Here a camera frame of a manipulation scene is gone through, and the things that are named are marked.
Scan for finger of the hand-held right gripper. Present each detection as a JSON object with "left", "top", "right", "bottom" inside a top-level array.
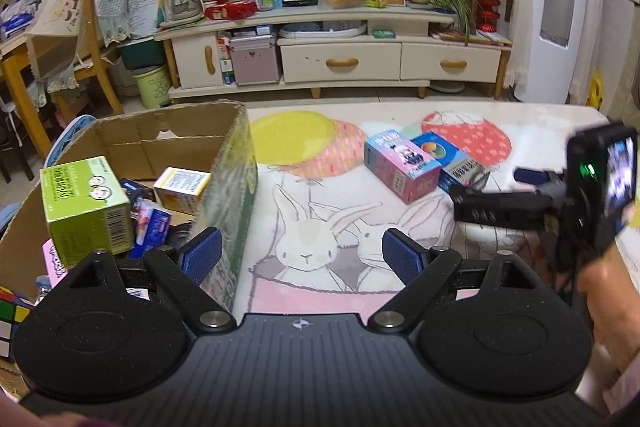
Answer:
[
  {"left": 513, "top": 167, "right": 568, "bottom": 188},
  {"left": 448, "top": 184, "right": 558, "bottom": 230}
]

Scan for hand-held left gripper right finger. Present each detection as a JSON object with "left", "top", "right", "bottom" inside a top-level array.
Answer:
[{"left": 368, "top": 227, "right": 544, "bottom": 339}]

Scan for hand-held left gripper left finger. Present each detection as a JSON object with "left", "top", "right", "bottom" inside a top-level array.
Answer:
[{"left": 64, "top": 227, "right": 238, "bottom": 338}]

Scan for white blue tissue pack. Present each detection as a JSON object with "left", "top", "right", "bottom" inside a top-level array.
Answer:
[{"left": 131, "top": 199, "right": 173, "bottom": 253}]

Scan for dark blue box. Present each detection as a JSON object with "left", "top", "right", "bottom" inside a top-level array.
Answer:
[{"left": 410, "top": 131, "right": 492, "bottom": 195}]

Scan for yellow white medicine box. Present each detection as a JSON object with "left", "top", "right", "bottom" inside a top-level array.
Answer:
[{"left": 152, "top": 167, "right": 213, "bottom": 214}]

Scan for green printed cardboard box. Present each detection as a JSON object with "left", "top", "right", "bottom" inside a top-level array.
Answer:
[{"left": 0, "top": 101, "right": 260, "bottom": 400}]

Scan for pink toy box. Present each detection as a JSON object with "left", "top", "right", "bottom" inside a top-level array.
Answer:
[{"left": 42, "top": 239, "right": 71, "bottom": 280}]

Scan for colourful puzzle cube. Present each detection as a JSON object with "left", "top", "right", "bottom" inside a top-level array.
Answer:
[{"left": 0, "top": 288, "right": 36, "bottom": 363}]

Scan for person's left forearm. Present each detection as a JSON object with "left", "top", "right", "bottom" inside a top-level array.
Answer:
[{"left": 0, "top": 394, "right": 113, "bottom": 427}]

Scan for person's right forearm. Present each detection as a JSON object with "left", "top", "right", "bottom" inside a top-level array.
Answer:
[{"left": 570, "top": 232, "right": 640, "bottom": 413}]

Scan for pink cartoon box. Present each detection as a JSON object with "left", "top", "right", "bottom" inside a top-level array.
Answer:
[{"left": 363, "top": 129, "right": 442, "bottom": 206}]

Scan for yellow plastic toy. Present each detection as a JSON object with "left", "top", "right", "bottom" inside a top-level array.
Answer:
[{"left": 586, "top": 69, "right": 603, "bottom": 110}]

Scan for rabbit print tablecloth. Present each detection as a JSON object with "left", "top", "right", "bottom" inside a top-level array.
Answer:
[{"left": 235, "top": 102, "right": 640, "bottom": 308}]

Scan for washing machine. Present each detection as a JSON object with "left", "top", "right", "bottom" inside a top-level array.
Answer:
[{"left": 600, "top": 0, "right": 640, "bottom": 128}]

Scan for cream trash bin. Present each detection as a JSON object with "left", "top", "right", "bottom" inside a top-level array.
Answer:
[{"left": 132, "top": 66, "right": 173, "bottom": 110}]

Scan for pink storage case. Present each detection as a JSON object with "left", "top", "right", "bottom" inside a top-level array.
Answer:
[{"left": 230, "top": 34, "right": 281, "bottom": 86}]

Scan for cream television cabinet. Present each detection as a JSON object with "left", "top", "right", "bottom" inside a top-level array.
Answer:
[{"left": 154, "top": 2, "right": 513, "bottom": 104}]

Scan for green plastic tub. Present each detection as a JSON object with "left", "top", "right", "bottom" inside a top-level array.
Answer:
[{"left": 117, "top": 37, "right": 168, "bottom": 70}]

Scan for white round plastic lid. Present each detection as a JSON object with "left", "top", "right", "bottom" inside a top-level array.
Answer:
[{"left": 277, "top": 21, "right": 368, "bottom": 40}]

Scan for red packet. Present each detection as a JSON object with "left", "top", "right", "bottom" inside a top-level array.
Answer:
[{"left": 204, "top": 0, "right": 260, "bottom": 20}]

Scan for paper documents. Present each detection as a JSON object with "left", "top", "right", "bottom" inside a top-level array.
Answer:
[{"left": 127, "top": 0, "right": 163, "bottom": 38}]

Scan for glass kettle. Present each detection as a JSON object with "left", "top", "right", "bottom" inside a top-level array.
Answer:
[{"left": 159, "top": 0, "right": 206, "bottom": 25}]

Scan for grey lace cloth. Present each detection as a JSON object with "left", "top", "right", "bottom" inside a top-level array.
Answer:
[{"left": 80, "top": 0, "right": 128, "bottom": 48}]

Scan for wooden chair with cloth cover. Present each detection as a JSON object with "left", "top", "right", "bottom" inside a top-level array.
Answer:
[{"left": 0, "top": 0, "right": 126, "bottom": 158}]

